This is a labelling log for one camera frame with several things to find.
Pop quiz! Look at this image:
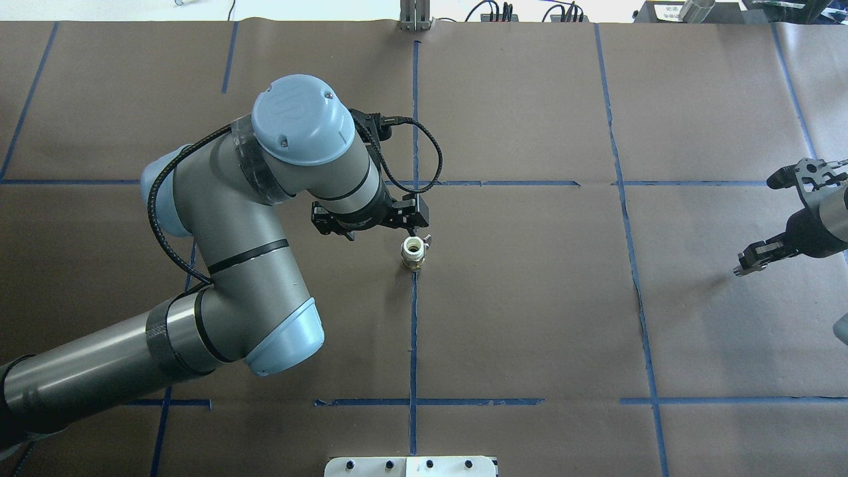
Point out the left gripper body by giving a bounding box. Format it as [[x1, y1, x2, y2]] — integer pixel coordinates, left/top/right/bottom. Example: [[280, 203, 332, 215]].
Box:
[[311, 188, 403, 241]]

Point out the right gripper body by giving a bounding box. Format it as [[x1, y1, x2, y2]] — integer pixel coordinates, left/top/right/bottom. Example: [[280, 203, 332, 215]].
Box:
[[784, 209, 846, 258]]

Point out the white PPR valve with handle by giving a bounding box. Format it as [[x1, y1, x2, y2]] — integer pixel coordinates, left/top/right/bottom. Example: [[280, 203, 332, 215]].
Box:
[[401, 235, 432, 272]]

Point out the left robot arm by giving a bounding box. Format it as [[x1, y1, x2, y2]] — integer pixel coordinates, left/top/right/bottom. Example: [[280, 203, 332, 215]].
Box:
[[2, 74, 432, 458]]

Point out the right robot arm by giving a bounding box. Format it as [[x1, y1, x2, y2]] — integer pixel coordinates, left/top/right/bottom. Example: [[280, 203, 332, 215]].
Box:
[[733, 185, 847, 276]]

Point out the brown paper table cover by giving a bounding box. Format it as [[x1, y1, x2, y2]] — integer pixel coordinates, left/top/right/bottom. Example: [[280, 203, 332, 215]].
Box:
[[0, 19, 848, 477]]

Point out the steel cup on black box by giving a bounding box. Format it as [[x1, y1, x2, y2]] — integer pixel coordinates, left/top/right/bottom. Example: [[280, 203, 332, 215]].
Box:
[[678, 0, 717, 24]]

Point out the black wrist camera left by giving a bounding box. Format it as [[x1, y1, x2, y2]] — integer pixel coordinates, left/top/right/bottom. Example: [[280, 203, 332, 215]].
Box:
[[348, 108, 397, 147]]

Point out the aluminium profile post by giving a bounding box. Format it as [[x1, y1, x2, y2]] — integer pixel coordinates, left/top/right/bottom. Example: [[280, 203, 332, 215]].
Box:
[[399, 0, 433, 31]]

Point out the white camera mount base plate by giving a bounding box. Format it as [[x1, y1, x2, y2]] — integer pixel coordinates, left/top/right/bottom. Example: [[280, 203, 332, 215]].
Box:
[[323, 455, 500, 476]]

